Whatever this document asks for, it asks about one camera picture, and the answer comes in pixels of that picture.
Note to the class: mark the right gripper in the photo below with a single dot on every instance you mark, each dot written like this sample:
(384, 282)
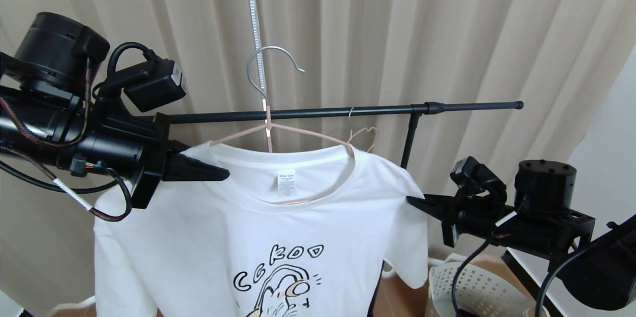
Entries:
(474, 225)

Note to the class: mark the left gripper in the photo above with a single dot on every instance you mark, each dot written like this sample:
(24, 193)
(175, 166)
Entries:
(114, 155)

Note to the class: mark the white printed T-shirt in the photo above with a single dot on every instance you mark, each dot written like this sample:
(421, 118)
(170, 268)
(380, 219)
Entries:
(198, 237)

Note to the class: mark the pink clothes hanger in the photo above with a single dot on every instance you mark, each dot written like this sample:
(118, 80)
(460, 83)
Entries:
(350, 119)
(268, 118)

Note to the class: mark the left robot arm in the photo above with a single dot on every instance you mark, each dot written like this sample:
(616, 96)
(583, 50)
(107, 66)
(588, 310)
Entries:
(54, 48)

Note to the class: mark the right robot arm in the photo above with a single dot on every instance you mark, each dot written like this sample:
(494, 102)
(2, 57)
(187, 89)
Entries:
(544, 188)

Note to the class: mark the white laundry basket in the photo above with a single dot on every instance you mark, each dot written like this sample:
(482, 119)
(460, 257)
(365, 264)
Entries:
(477, 292)

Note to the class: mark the black clothes rack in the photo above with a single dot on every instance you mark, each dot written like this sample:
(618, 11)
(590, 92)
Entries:
(323, 112)

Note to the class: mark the beige curtain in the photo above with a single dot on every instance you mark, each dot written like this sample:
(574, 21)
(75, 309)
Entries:
(447, 34)

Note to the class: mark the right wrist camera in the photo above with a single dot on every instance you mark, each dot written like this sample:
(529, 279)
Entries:
(472, 173)

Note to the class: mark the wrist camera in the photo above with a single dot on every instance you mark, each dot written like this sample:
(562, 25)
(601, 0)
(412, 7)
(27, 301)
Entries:
(154, 86)
(472, 173)

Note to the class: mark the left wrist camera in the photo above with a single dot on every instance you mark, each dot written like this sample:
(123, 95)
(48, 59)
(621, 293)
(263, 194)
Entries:
(154, 86)

